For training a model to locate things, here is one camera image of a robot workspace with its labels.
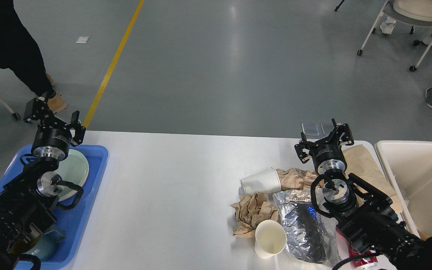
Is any flat brown paper bag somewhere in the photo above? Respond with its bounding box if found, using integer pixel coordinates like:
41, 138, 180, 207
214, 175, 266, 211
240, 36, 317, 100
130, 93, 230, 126
343, 145, 403, 213

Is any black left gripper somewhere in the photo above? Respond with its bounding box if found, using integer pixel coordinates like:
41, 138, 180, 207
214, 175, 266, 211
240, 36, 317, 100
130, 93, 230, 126
23, 98, 86, 161

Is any crumpled brown paper front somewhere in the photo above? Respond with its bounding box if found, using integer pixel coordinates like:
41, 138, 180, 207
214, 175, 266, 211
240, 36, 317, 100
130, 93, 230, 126
230, 192, 281, 238

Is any white paper cup upright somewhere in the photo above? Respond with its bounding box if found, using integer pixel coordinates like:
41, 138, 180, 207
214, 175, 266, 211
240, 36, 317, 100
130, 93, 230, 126
254, 219, 287, 259

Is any floor outlet plate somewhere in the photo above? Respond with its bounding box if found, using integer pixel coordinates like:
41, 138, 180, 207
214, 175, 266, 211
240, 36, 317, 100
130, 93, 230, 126
321, 123, 341, 136
301, 123, 320, 136

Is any teal mug yellow inside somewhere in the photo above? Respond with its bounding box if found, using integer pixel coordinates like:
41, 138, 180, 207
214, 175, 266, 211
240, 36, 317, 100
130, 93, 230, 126
9, 224, 66, 261

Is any floor outlet plate right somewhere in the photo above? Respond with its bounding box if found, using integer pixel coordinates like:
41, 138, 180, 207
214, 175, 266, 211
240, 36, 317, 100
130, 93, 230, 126
321, 123, 341, 136

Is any person in black clothes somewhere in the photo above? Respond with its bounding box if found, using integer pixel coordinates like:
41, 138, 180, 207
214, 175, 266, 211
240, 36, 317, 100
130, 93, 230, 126
0, 0, 67, 113

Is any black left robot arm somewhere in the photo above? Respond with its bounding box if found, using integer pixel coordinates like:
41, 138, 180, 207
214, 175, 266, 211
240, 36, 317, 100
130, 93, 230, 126
0, 97, 86, 270

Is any floor outlet plate left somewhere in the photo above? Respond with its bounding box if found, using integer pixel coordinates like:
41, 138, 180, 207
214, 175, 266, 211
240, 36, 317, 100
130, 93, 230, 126
301, 123, 320, 136

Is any white rolling chair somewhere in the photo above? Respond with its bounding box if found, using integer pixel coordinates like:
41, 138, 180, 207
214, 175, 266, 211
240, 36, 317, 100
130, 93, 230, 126
357, 0, 432, 72

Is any white plastic bin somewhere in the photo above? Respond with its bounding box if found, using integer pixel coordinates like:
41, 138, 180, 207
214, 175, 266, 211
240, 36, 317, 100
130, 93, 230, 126
375, 140, 432, 238

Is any yellow plate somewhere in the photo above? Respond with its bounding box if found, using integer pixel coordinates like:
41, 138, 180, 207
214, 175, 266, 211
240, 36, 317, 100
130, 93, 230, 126
58, 176, 87, 202

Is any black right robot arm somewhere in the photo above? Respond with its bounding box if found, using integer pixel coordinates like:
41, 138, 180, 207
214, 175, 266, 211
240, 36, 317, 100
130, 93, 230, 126
294, 118, 432, 270

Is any red soda can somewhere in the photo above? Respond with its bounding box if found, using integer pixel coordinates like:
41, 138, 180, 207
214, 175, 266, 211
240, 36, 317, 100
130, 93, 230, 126
332, 228, 378, 270

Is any blue plastic tray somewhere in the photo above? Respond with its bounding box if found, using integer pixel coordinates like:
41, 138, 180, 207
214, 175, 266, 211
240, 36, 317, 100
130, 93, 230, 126
0, 145, 108, 270

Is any silver foil bag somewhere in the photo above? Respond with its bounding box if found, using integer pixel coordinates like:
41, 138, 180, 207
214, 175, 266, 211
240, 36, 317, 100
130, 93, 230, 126
273, 190, 341, 268

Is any crumpled brown paper back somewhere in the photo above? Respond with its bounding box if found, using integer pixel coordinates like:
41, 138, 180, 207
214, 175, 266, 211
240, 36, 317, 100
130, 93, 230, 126
276, 168, 317, 191

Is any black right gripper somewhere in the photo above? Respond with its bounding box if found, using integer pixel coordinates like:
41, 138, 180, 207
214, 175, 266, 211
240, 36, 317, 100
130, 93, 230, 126
294, 119, 355, 176

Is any white paper cup lying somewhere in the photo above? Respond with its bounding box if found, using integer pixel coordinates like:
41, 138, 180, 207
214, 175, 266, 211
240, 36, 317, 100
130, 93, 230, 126
240, 168, 282, 195

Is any green plate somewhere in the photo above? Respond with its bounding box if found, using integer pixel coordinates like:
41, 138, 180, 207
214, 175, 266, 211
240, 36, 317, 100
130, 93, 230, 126
54, 149, 89, 187

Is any crumpled brown paper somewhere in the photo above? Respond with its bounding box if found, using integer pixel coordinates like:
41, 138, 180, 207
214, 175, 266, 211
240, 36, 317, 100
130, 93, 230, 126
230, 192, 281, 238
276, 168, 317, 191

